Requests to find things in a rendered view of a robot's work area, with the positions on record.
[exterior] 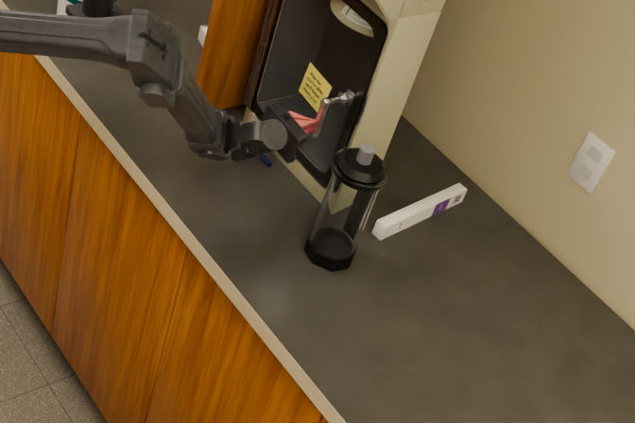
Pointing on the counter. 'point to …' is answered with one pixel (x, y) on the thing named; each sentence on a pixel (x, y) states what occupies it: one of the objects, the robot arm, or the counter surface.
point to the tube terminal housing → (395, 50)
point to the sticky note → (314, 87)
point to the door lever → (326, 112)
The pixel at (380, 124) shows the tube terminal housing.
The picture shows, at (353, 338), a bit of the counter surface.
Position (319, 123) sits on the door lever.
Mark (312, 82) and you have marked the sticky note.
